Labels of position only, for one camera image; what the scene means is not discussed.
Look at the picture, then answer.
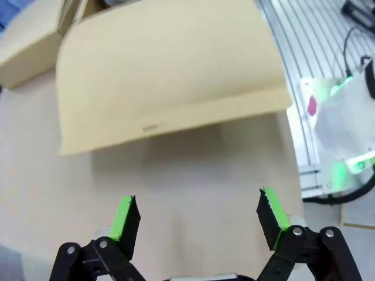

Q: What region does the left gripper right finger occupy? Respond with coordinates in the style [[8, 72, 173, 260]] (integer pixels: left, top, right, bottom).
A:
[[256, 187, 363, 281]]

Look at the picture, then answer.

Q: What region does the aluminium profile frame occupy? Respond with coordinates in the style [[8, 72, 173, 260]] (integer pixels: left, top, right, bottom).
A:
[[256, 0, 375, 203]]

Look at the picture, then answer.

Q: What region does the white plate with pink mark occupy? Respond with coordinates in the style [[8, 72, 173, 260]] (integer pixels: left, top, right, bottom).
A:
[[298, 76, 333, 129]]

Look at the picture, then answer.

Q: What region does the black device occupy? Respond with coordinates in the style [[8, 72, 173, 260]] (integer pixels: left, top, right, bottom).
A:
[[341, 0, 375, 30]]

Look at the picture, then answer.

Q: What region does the thin black cable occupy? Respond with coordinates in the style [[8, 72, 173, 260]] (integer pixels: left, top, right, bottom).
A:
[[342, 26, 363, 77]]

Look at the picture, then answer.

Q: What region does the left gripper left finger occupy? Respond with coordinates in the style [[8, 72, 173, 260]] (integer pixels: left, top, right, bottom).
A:
[[49, 194, 147, 281]]

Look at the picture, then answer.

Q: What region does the black base cable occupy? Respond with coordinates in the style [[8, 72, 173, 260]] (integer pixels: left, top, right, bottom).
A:
[[303, 175, 375, 207]]

